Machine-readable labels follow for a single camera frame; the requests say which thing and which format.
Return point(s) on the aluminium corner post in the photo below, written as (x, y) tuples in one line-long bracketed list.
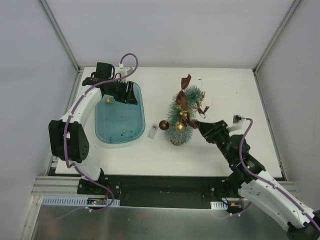
[(294, 6), (59, 34)]

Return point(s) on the right aluminium corner post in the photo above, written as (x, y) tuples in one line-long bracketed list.
[(294, 6)]

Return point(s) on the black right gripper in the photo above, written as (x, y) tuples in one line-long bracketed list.
[(213, 130)]

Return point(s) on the left aluminium corner post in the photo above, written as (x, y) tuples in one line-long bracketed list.
[(59, 34)]

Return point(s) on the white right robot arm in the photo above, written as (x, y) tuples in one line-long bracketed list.
[(253, 182)]

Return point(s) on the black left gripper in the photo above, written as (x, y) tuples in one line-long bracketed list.
[(124, 91)]

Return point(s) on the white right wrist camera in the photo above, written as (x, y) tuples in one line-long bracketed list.
[(237, 123)]

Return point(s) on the small frosted green christmas tree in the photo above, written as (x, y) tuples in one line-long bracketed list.
[(193, 94)]

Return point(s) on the right controller board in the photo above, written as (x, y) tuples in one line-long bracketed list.
[(222, 205)]

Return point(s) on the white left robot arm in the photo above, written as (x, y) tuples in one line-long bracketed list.
[(68, 140)]

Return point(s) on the controller board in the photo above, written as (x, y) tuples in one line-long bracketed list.
[(222, 205), (79, 201)]

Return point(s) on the brown matte ball ornament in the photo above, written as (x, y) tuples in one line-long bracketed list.
[(164, 125)]

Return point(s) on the teal transparent plastic bin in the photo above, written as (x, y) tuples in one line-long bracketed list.
[(112, 119)]

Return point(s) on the left controller board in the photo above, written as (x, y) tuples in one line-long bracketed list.
[(79, 201)]

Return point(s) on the gold glitter ball ornament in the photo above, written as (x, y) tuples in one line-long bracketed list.
[(108, 100)]

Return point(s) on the gold ball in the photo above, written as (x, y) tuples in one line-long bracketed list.
[(179, 127)]

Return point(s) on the gold berry sprig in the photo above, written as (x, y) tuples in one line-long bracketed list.
[(181, 103)]

